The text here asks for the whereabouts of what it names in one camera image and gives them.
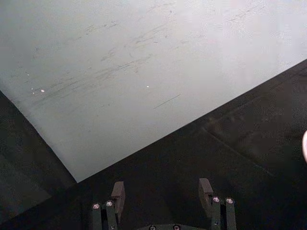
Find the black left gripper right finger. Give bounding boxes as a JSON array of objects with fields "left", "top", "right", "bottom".
[{"left": 198, "top": 177, "right": 237, "bottom": 230}]

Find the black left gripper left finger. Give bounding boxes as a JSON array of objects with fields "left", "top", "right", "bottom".
[{"left": 91, "top": 181, "right": 126, "bottom": 230}]

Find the black table cloth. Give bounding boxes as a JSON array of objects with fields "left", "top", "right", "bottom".
[{"left": 0, "top": 58, "right": 307, "bottom": 230}]

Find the roll of white tape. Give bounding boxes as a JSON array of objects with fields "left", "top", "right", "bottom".
[{"left": 302, "top": 130, "right": 307, "bottom": 164}]

